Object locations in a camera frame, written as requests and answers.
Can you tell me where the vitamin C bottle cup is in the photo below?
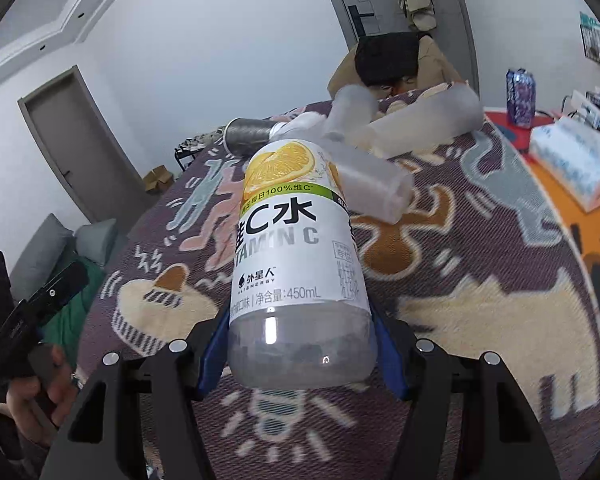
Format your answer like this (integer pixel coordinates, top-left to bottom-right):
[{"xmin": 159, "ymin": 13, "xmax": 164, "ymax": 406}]
[{"xmin": 228, "ymin": 140, "xmax": 377, "ymax": 389}]

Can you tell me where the frosted cup with cartoon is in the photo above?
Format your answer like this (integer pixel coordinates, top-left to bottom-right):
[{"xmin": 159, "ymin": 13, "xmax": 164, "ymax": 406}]
[{"xmin": 323, "ymin": 141, "xmax": 414, "ymax": 224}]

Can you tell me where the grey metal cup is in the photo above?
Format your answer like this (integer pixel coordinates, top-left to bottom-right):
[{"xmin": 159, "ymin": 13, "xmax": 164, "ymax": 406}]
[{"xmin": 222, "ymin": 118, "xmax": 284, "ymax": 157}]

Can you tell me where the large frosted plastic cup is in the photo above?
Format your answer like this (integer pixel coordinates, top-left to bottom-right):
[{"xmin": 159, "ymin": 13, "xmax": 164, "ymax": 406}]
[{"xmin": 346, "ymin": 82, "xmax": 483, "ymax": 159}]

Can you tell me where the rear frosted plastic cup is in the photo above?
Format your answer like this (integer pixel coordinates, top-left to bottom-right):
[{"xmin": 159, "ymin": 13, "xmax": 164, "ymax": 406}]
[{"xmin": 323, "ymin": 84, "xmax": 379, "ymax": 141}]

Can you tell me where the person's left hand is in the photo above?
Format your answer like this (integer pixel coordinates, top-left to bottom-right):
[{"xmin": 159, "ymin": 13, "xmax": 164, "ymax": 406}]
[{"xmin": 6, "ymin": 344, "xmax": 79, "ymax": 448}]

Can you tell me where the green cloth on sofa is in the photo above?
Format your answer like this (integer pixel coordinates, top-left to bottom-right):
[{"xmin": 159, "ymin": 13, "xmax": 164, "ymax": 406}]
[{"xmin": 42, "ymin": 245, "xmax": 105, "ymax": 367}]

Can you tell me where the grey cushion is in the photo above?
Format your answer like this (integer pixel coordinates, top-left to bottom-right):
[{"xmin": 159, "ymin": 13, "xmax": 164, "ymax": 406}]
[{"xmin": 9, "ymin": 214, "xmax": 126, "ymax": 302}]

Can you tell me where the purple patterned woven cloth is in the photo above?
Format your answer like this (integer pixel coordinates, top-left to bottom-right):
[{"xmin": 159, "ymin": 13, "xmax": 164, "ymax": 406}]
[{"xmin": 78, "ymin": 122, "xmax": 600, "ymax": 479}]

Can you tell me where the grey side door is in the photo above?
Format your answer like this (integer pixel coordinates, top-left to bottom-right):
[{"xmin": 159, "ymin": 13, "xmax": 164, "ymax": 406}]
[{"xmin": 18, "ymin": 66, "xmax": 152, "ymax": 234}]

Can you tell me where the orange cat print mat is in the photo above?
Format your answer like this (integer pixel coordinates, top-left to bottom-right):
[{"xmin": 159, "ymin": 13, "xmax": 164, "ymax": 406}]
[{"xmin": 486, "ymin": 107, "xmax": 600, "ymax": 308}]

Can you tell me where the cardboard box on floor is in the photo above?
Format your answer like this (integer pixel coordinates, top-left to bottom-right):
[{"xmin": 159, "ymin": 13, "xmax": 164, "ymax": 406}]
[{"xmin": 143, "ymin": 165, "xmax": 174, "ymax": 194}]

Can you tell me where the blue white tissue pack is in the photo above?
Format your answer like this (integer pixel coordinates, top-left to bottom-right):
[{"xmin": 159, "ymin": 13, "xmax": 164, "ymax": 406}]
[{"xmin": 529, "ymin": 117, "xmax": 600, "ymax": 212}]

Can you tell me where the purple grape drink can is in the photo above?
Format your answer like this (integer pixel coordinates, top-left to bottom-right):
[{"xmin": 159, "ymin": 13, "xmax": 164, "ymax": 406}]
[{"xmin": 506, "ymin": 68, "xmax": 536, "ymax": 129}]

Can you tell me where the white plastic bottle cap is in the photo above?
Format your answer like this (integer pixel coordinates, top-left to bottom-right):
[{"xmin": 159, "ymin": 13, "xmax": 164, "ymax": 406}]
[{"xmin": 268, "ymin": 112, "xmax": 326, "ymax": 142}]

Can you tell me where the black garment on chair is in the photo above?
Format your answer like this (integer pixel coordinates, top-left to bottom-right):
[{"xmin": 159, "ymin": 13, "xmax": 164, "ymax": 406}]
[{"xmin": 354, "ymin": 32, "xmax": 422, "ymax": 87}]

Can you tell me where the grey door with handle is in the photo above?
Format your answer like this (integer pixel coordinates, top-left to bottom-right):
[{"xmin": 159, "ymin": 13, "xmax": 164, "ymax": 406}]
[{"xmin": 332, "ymin": 0, "xmax": 479, "ymax": 89}]

